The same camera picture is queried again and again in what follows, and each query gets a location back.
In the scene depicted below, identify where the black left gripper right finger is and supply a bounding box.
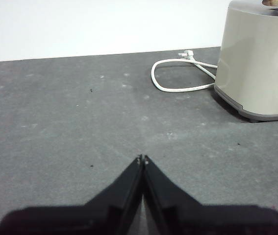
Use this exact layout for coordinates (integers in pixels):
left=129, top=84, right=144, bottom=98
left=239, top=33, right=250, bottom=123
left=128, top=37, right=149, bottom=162
left=143, top=154, right=278, bottom=235

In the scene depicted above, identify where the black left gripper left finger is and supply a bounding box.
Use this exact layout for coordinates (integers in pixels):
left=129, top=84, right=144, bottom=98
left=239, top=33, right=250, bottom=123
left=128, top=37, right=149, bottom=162
left=0, top=153, right=144, bottom=235

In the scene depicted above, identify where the beige metal toaster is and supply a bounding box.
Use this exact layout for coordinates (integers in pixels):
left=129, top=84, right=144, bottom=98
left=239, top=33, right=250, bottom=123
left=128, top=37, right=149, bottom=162
left=213, top=0, right=278, bottom=123

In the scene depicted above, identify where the white toaster power cord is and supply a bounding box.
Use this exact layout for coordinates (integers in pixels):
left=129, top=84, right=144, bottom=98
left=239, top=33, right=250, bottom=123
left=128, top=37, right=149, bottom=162
left=151, top=49, right=219, bottom=93

